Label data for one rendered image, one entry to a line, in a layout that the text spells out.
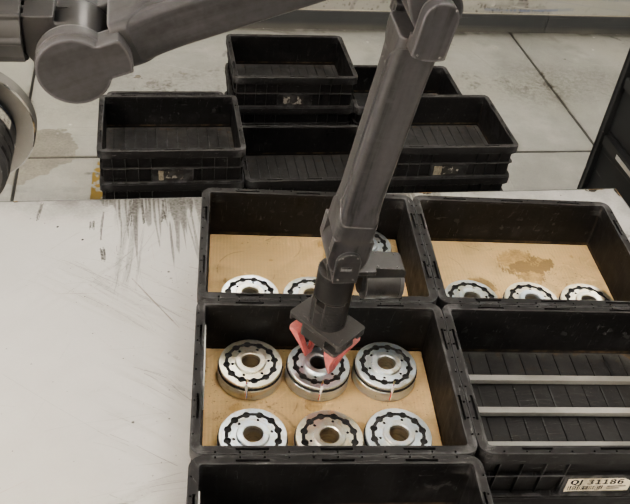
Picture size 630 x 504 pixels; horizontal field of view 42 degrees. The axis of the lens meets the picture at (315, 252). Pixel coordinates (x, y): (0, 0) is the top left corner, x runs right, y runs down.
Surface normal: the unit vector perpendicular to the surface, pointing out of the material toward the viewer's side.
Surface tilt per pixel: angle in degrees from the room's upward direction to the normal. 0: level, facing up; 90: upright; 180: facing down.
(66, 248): 0
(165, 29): 89
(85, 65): 94
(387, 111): 94
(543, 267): 0
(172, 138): 0
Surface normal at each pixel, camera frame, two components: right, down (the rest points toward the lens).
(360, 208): 0.13, 0.61
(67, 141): 0.10, -0.76
